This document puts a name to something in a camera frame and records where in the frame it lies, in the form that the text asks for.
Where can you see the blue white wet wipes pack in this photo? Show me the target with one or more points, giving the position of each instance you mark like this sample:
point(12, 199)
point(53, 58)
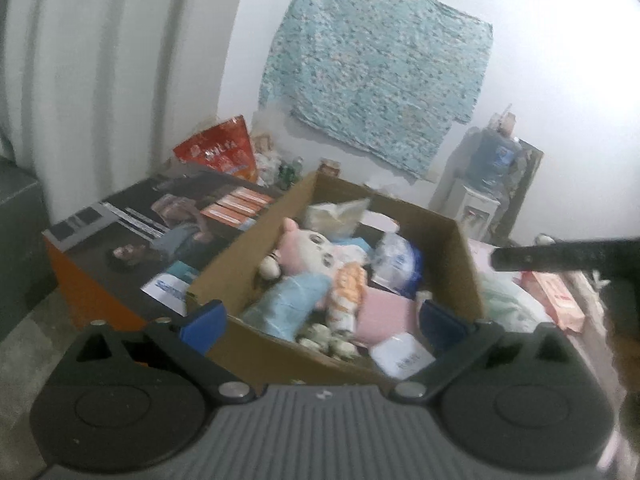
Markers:
point(397, 260)

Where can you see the light blue plastic pack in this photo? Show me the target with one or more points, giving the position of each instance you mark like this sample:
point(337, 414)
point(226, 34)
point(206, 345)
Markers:
point(285, 300)

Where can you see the small drink bottle pack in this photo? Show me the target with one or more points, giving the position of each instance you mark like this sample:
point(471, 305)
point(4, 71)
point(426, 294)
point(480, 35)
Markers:
point(325, 340)

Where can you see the white water dispenser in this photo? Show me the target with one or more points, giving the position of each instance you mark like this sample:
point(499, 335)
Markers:
point(472, 210)

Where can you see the green bottle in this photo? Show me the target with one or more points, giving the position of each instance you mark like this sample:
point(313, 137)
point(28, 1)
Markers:
point(291, 171)

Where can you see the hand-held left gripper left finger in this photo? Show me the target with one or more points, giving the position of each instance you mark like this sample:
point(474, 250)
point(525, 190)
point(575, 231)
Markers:
point(205, 321)

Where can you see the grey cabinet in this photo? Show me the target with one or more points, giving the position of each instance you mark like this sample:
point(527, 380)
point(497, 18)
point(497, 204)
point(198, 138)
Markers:
point(20, 230)

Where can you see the orange striped plush toy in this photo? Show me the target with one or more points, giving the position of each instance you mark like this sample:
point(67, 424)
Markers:
point(350, 290)

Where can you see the pink tissue box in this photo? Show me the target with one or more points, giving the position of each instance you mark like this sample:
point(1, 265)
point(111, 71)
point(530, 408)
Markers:
point(555, 297)

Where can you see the white curtain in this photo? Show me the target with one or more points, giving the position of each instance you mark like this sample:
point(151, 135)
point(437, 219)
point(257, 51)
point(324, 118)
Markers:
point(100, 60)

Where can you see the pink plush doll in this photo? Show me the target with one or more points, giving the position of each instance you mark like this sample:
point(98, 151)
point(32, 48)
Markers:
point(305, 247)

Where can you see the white pack with label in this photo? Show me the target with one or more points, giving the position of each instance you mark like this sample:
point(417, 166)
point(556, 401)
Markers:
point(400, 355)

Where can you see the brown cardboard box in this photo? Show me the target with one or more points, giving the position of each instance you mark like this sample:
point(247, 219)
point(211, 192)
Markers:
point(250, 355)

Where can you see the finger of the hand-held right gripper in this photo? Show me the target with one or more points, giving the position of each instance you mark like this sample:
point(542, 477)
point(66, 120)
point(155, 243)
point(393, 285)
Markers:
point(550, 257)

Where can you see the printed appliance box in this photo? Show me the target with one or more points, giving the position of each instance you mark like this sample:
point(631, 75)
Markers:
point(125, 240)

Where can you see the red snack bag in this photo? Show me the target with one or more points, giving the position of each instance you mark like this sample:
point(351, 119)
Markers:
point(220, 152)

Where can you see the floral blue cloth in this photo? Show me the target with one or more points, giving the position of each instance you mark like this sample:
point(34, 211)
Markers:
point(375, 60)

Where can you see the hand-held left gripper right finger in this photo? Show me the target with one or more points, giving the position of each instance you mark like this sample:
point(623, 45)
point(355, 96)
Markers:
point(440, 321)

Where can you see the white plastic bag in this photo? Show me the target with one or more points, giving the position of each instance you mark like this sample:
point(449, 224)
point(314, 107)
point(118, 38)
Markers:
point(505, 300)

